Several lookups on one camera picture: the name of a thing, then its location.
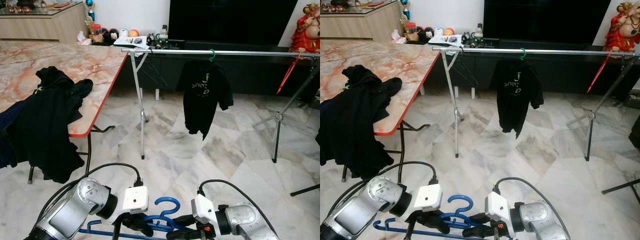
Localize red hanger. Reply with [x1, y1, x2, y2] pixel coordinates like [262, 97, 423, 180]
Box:
[276, 52, 303, 96]
[586, 51, 613, 95]

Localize red gold statue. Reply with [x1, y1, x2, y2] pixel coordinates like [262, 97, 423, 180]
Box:
[603, 1, 640, 52]
[290, 2, 321, 53]

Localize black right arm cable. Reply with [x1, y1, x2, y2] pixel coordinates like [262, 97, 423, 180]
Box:
[198, 179, 275, 236]
[492, 176, 571, 226]

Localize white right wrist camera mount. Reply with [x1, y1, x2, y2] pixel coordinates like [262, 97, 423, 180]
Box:
[191, 194, 217, 227]
[484, 191, 510, 225]

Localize black soundbar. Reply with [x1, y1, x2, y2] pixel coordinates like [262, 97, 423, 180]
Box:
[497, 40, 601, 50]
[184, 41, 288, 51]

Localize dark blue garment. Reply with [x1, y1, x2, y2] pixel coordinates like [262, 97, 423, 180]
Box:
[0, 107, 21, 169]

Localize blue plastic hanger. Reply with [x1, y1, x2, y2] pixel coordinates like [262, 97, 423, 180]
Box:
[77, 196, 201, 240]
[372, 194, 496, 240]

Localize black clothes pile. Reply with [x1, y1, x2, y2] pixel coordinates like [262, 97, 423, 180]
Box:
[10, 66, 95, 184]
[320, 65, 403, 181]

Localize silver metal clothes rack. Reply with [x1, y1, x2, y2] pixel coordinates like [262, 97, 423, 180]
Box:
[432, 46, 640, 163]
[121, 47, 321, 164]

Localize dark sofa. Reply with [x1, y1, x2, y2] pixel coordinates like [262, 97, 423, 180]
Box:
[631, 114, 640, 151]

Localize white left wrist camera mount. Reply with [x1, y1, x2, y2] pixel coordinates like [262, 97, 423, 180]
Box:
[414, 183, 443, 211]
[122, 185, 149, 213]

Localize black television console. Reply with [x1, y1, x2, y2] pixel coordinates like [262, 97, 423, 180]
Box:
[422, 42, 640, 101]
[107, 42, 321, 101]

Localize light wooden cabinet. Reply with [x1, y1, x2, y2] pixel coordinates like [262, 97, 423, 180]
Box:
[320, 2, 403, 43]
[0, 2, 90, 43]

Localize black printed shirt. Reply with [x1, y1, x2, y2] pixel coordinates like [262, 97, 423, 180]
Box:
[489, 58, 545, 139]
[176, 59, 234, 141]

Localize small green toy figures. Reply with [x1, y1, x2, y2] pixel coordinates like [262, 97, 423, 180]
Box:
[462, 31, 488, 48]
[147, 32, 173, 50]

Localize black television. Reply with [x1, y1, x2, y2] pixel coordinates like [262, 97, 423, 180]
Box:
[168, 0, 300, 47]
[482, 0, 613, 46]

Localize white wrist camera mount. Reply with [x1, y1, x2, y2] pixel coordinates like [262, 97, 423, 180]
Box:
[484, 191, 510, 225]
[191, 194, 217, 227]
[414, 183, 443, 211]
[122, 185, 149, 213]

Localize marble table red edge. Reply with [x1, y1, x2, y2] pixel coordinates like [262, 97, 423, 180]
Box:
[320, 41, 442, 181]
[0, 41, 130, 185]

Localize thin black wire hanger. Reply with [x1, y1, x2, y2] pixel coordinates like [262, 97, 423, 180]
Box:
[135, 52, 168, 88]
[447, 51, 480, 87]

